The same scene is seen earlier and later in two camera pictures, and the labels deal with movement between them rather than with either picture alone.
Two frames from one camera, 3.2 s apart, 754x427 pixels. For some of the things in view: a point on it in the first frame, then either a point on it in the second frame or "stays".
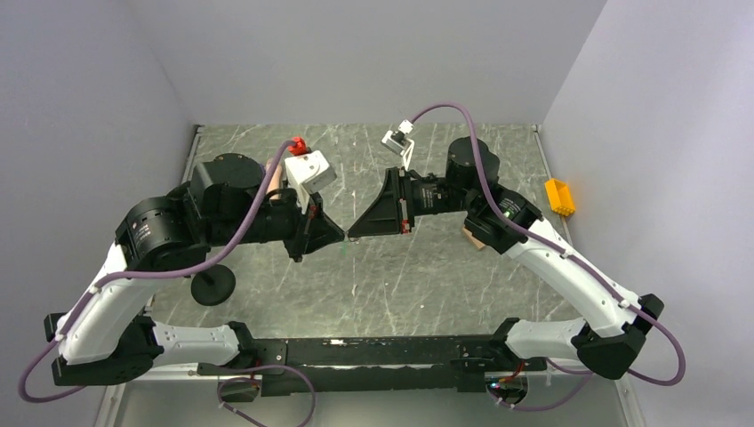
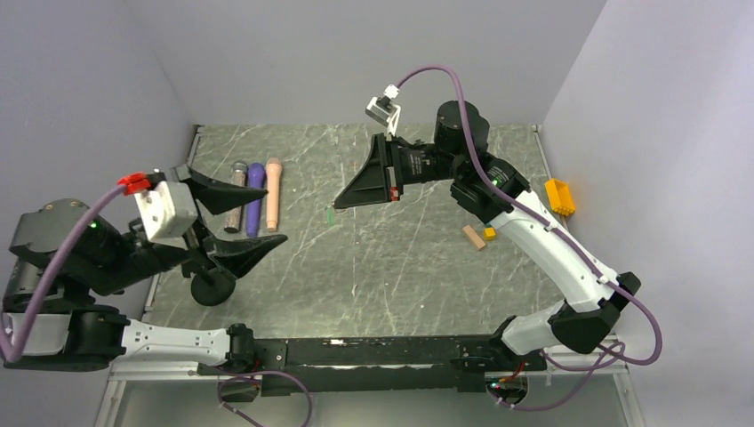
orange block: [559, 197] stays
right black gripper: [389, 213] -> [381, 180]
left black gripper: [321, 230] -> [234, 255]
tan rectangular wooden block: [478, 244] stays
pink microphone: [276, 181] stays
